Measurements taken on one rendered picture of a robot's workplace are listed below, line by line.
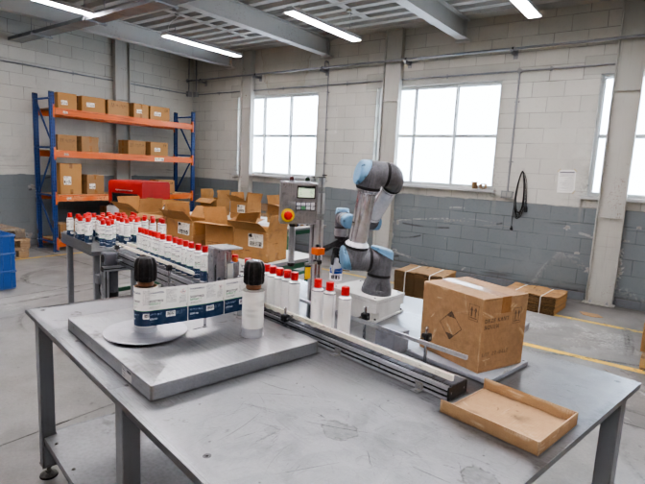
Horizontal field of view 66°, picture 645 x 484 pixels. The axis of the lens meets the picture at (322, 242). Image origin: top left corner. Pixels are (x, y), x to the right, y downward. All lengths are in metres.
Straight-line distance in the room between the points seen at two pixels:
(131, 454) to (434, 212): 6.54
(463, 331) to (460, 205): 5.81
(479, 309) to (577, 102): 5.67
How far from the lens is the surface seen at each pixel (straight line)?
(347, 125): 8.63
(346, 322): 1.97
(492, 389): 1.81
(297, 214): 2.22
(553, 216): 7.27
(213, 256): 2.43
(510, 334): 1.96
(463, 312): 1.88
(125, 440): 1.79
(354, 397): 1.65
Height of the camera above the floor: 1.54
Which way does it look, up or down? 8 degrees down
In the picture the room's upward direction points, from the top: 3 degrees clockwise
